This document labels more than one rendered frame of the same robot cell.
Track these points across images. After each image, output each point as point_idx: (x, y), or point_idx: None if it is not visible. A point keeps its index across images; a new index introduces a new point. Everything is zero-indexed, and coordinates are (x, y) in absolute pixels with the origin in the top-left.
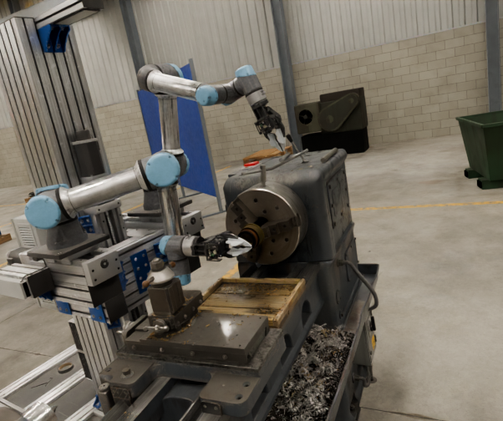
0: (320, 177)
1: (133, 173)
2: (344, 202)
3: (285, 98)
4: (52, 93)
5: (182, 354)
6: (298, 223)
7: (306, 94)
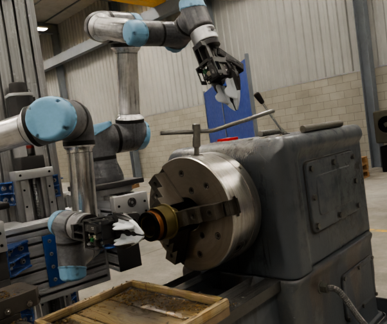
0: (283, 148)
1: (15, 120)
2: (349, 199)
3: (364, 103)
4: None
5: None
6: (236, 211)
7: None
